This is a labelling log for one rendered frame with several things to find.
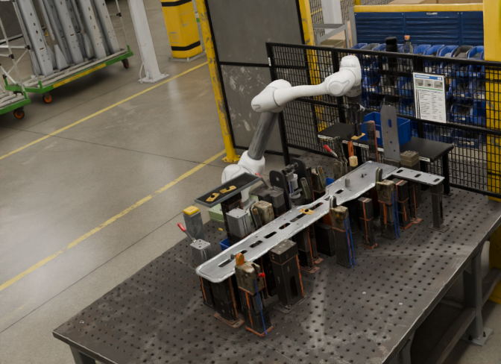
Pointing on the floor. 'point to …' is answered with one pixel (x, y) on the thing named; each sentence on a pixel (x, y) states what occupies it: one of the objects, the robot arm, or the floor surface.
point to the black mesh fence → (392, 105)
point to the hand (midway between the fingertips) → (357, 129)
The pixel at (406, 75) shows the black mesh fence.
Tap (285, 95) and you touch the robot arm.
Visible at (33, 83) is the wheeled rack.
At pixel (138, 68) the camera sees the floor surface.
